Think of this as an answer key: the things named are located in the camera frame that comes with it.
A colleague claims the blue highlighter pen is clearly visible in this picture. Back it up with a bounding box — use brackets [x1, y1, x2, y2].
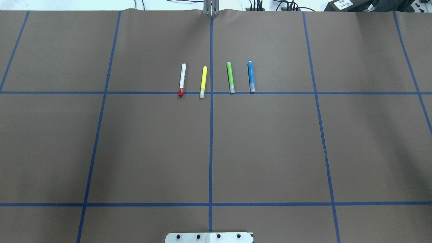
[247, 60, 255, 93]

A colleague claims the red capped white marker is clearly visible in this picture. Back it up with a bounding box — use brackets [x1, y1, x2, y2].
[178, 62, 187, 97]

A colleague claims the green highlighter pen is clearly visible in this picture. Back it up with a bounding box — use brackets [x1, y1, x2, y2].
[226, 61, 235, 94]

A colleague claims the yellow highlighter pen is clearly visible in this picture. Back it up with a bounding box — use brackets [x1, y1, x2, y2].
[199, 66, 208, 99]

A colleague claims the brown paper table mat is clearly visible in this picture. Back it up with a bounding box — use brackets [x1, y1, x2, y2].
[1, 9, 431, 243]

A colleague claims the black power adapter box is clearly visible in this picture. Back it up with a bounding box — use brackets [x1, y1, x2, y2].
[324, 0, 374, 12]

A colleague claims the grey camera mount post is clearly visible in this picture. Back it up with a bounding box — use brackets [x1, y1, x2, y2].
[203, 0, 220, 17]

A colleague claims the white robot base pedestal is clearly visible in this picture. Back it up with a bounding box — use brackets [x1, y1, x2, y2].
[165, 232, 254, 243]

